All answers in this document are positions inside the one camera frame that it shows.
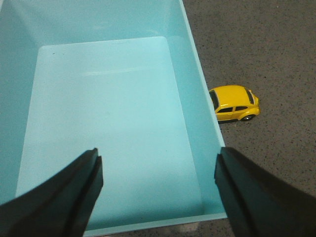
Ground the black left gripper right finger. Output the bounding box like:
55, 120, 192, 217
214, 147, 316, 237

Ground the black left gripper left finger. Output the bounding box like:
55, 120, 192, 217
0, 149, 103, 237

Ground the yellow toy beetle car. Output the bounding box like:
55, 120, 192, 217
209, 85, 260, 123

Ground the light blue open box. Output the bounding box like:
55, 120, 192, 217
0, 0, 226, 237

